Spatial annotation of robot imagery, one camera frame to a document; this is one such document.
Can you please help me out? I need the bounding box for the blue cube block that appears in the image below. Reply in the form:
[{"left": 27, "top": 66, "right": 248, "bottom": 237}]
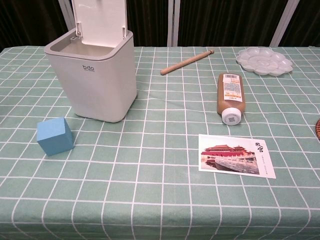
[{"left": 36, "top": 116, "right": 75, "bottom": 157}]

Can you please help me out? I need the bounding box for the white plastic container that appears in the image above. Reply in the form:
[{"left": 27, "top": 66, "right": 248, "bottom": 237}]
[{"left": 43, "top": 0, "right": 138, "bottom": 123}]

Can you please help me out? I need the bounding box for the wooden stick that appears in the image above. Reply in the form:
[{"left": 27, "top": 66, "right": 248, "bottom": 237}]
[{"left": 160, "top": 49, "right": 216, "bottom": 76}]

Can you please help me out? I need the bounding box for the brown sauce bottle white cap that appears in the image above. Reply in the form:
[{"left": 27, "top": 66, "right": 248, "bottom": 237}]
[{"left": 216, "top": 72, "right": 245, "bottom": 126}]

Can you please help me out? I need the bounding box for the green white checked tablecloth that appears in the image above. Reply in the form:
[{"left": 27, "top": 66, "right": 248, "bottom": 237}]
[{"left": 0, "top": 45, "right": 320, "bottom": 240}]

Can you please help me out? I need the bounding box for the palace photo postcard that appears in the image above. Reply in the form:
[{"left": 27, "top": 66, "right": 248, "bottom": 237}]
[{"left": 198, "top": 133, "right": 277, "bottom": 180}]

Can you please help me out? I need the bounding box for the dark brown curtain panel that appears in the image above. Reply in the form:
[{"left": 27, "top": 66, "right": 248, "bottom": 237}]
[
  {"left": 177, "top": 0, "right": 291, "bottom": 48},
  {"left": 279, "top": 0, "right": 320, "bottom": 48},
  {"left": 0, "top": 0, "right": 70, "bottom": 52},
  {"left": 126, "top": 0, "right": 170, "bottom": 48}
]

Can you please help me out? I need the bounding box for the white flower-shaped palette dish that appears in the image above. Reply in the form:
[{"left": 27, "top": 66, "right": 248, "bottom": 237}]
[{"left": 236, "top": 47, "right": 293, "bottom": 77}]

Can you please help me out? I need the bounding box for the round woven rattan coaster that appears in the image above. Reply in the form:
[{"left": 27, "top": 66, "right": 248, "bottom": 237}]
[{"left": 313, "top": 119, "right": 320, "bottom": 141}]

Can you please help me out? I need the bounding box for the grey metal frame pole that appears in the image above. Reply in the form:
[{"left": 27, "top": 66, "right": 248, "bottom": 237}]
[
  {"left": 166, "top": 0, "right": 181, "bottom": 48},
  {"left": 269, "top": 0, "right": 301, "bottom": 48},
  {"left": 58, "top": 0, "right": 76, "bottom": 31}
]

